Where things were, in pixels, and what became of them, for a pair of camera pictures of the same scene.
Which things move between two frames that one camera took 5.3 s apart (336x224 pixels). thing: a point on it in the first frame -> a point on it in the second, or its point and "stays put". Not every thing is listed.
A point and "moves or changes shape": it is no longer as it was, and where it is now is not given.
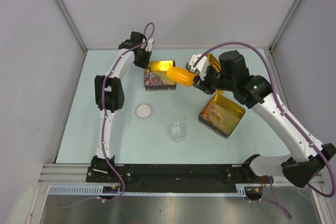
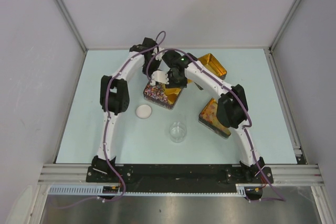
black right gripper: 202,84 -> 183,84
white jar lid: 143,111 stays put
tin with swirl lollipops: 155,77 moves or changes shape
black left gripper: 144,64 -> 157,63
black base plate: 175,178 stays put
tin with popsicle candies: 221,115 stays put
